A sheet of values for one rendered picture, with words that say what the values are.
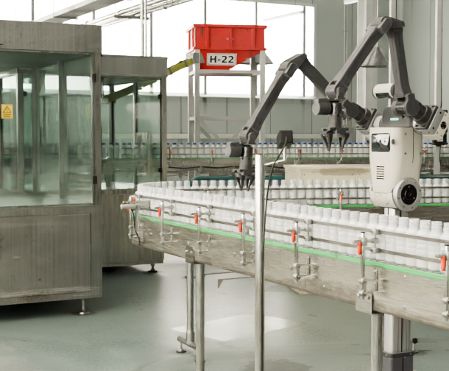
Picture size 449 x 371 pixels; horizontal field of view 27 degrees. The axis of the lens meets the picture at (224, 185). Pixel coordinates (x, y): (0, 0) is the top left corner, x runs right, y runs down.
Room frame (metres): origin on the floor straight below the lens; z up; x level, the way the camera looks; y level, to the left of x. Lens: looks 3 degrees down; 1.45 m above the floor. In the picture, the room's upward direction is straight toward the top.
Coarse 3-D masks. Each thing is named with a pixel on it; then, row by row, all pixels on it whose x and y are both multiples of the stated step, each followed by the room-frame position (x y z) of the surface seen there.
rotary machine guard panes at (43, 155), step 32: (0, 64) 7.15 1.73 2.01; (32, 64) 7.27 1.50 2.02; (64, 64) 7.39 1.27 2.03; (0, 96) 7.15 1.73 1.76; (32, 96) 7.27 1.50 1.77; (64, 96) 7.38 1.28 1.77; (0, 128) 7.15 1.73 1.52; (32, 128) 7.26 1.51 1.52; (64, 128) 7.38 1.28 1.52; (0, 160) 7.15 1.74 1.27; (32, 160) 7.26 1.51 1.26; (64, 160) 7.38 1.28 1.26; (0, 192) 7.14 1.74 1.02; (32, 192) 7.26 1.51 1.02; (64, 192) 7.38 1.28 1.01
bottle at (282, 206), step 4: (280, 204) 3.99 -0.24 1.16; (284, 204) 3.99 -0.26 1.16; (280, 208) 3.99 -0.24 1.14; (284, 208) 3.99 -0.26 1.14; (276, 212) 4.00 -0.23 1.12; (280, 212) 3.99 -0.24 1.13; (284, 212) 3.99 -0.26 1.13; (276, 220) 3.99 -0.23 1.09; (280, 220) 3.98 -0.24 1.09; (276, 224) 3.99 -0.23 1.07; (280, 224) 3.98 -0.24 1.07; (276, 228) 3.99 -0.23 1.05; (280, 228) 3.98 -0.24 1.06; (276, 236) 3.99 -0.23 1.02; (280, 236) 3.98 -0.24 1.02; (276, 240) 4.00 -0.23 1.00; (280, 240) 3.98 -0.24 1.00
